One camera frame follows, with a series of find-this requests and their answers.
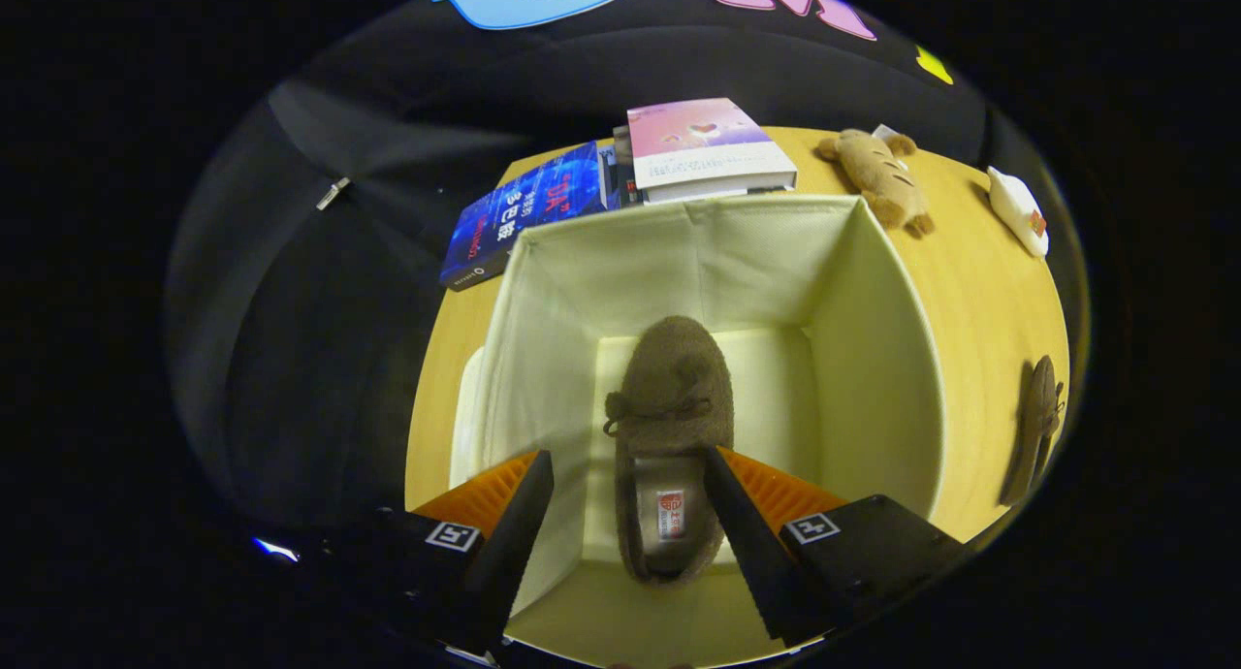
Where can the cream fabric storage box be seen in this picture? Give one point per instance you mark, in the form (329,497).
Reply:
(873,359)

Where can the brown fuzzy shoe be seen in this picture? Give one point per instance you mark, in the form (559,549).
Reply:
(674,378)
(1039,417)

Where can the white plush toy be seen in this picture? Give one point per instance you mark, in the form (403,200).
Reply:
(1016,208)

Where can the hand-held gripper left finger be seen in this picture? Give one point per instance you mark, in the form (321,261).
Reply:
(514,543)

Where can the silver clip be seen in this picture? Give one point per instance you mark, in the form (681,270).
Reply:
(333,193)

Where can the pink book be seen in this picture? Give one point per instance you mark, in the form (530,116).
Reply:
(698,141)

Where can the brown plush toy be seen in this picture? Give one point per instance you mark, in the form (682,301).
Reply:
(882,179)

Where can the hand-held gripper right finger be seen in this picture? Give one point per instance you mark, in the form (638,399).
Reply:
(747,543)

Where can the blue book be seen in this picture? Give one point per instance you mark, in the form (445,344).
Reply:
(524,208)

